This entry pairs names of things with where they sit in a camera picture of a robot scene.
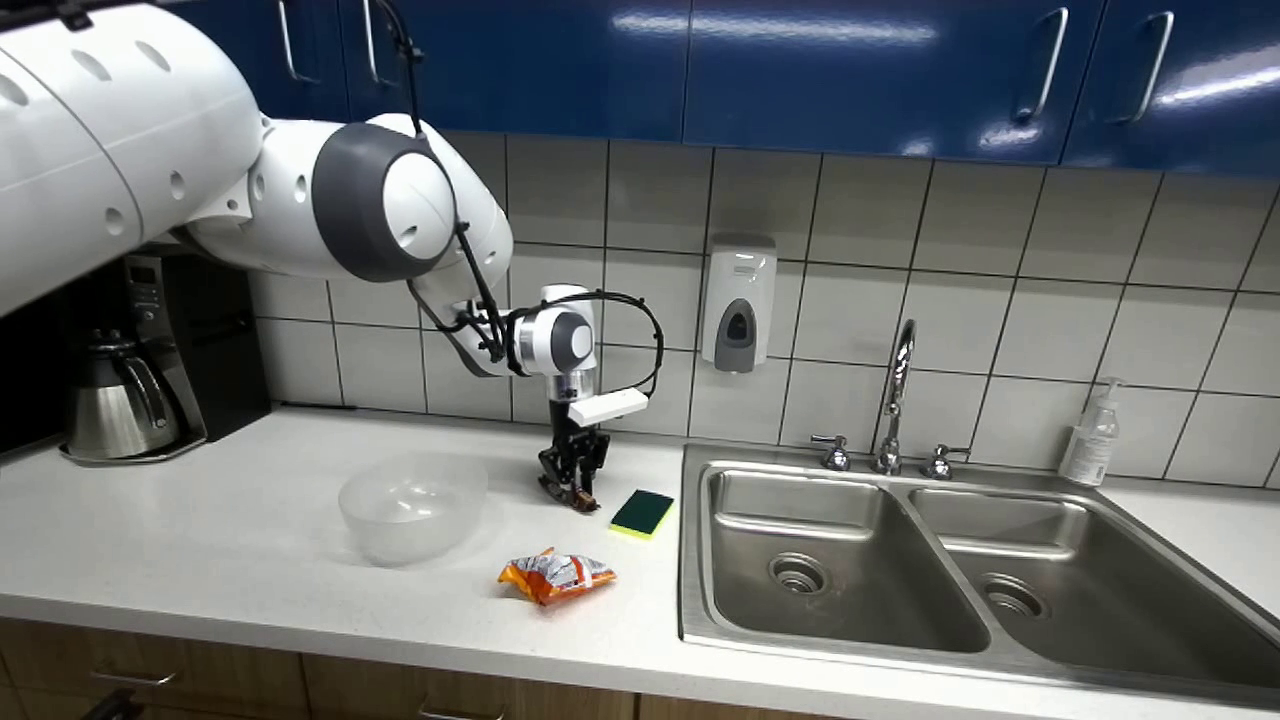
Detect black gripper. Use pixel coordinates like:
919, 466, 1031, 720
541, 400, 607, 516

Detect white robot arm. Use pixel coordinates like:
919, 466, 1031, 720
0, 0, 607, 512

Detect orange silver snack packet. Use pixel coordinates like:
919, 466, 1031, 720
495, 547, 614, 610

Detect green yellow sponge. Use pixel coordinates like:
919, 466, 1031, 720
612, 489, 670, 535

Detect white soap dispenser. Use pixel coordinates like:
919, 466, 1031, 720
703, 242, 775, 373

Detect chrome faucet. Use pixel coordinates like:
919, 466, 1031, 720
869, 320, 969, 481

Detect stainless double sink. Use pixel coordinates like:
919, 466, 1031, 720
674, 447, 1280, 711

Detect black coffee maker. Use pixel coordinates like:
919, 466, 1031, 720
0, 244, 267, 466

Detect steel coffee carafe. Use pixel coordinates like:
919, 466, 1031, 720
62, 333, 202, 466

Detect wooden base cabinet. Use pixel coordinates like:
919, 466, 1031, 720
0, 619, 823, 720

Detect blue upper cabinets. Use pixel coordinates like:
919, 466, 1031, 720
173, 0, 1280, 182

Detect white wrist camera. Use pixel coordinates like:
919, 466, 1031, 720
569, 389, 650, 427

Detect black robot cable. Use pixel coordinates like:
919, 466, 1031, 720
370, 0, 670, 404

